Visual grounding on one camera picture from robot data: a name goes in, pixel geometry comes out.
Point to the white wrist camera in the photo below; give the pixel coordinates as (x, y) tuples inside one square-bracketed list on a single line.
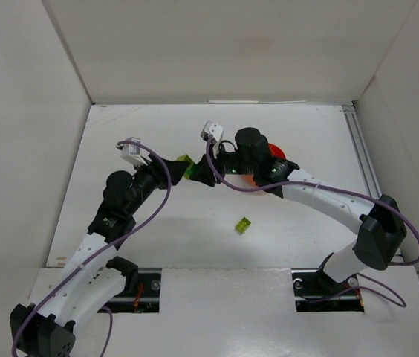
[(213, 134), (131, 153)]

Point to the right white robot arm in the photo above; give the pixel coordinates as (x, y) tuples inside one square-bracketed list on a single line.
[(376, 222)]

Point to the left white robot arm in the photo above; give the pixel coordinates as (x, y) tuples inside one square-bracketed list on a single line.
[(95, 273)]

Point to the orange divided round container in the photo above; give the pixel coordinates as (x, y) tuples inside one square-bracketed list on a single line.
[(275, 152)]

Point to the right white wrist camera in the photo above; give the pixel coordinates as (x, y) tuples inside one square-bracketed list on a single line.
[(213, 134)]

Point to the lime square lego brick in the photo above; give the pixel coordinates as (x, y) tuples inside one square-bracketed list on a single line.
[(242, 226)]

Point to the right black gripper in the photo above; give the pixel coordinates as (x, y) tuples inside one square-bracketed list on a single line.
[(215, 169)]

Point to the aluminium rail right side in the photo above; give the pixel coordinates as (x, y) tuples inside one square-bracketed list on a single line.
[(361, 151)]

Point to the lime green lego stack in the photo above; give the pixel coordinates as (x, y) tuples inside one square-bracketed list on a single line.
[(187, 159)]

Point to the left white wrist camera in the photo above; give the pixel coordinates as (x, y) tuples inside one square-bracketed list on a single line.
[(131, 153)]

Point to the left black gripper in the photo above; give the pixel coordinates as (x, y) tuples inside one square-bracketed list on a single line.
[(160, 172)]

